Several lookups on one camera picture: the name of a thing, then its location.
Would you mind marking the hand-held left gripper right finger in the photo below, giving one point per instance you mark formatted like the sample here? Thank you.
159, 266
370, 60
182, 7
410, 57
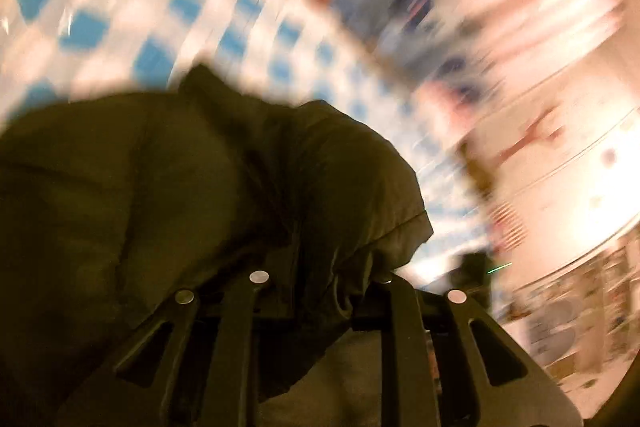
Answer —
400, 337

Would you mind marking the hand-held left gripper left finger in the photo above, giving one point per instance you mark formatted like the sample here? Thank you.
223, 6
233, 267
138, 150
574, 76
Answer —
234, 337

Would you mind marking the red striped cloth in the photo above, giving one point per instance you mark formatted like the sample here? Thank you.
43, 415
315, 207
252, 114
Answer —
510, 227

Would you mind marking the blue white checkered bed sheet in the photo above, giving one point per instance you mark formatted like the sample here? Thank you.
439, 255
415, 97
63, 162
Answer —
85, 32

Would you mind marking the dark olive jacket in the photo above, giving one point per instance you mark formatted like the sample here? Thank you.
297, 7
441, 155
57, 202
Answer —
175, 182

